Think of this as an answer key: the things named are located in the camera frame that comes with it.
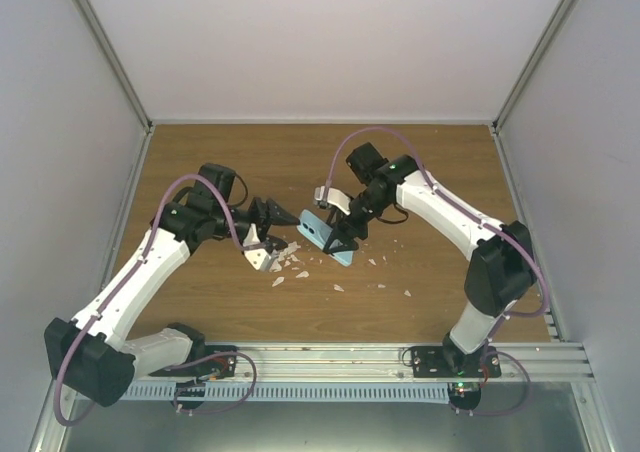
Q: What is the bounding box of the light blue phone case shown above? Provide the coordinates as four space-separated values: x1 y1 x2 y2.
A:
297 209 354 267

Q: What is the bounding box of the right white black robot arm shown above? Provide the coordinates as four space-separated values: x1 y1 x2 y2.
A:
314 143 543 377

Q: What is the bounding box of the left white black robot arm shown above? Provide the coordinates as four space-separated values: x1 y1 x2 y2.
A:
44 164 299 407

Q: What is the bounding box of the white debris pile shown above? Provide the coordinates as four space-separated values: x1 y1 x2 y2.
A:
261 238 309 288

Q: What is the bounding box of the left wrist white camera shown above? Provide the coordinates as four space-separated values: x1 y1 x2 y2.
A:
242 224 279 272

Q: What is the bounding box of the wrist white camera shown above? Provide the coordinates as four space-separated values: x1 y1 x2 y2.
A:
242 224 279 272
313 186 351 215

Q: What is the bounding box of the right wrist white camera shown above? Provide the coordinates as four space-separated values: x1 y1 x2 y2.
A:
313 186 351 215

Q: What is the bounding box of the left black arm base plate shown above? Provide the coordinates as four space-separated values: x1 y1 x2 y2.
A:
150 343 238 381

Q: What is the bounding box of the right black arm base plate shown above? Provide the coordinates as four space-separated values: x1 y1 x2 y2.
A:
400 345 502 379

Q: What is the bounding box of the grey slotted cable duct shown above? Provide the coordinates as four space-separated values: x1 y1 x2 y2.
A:
119 382 451 403

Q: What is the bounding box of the aluminium front rail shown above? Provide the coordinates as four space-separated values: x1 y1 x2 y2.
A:
55 340 595 381

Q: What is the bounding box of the left aluminium corner post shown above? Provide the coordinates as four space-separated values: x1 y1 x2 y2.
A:
59 0 153 133

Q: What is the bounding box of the aluminium corner post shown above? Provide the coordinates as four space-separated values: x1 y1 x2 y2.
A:
59 0 153 133
491 0 596 134

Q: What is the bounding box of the right aluminium corner post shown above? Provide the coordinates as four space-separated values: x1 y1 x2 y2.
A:
491 0 596 134

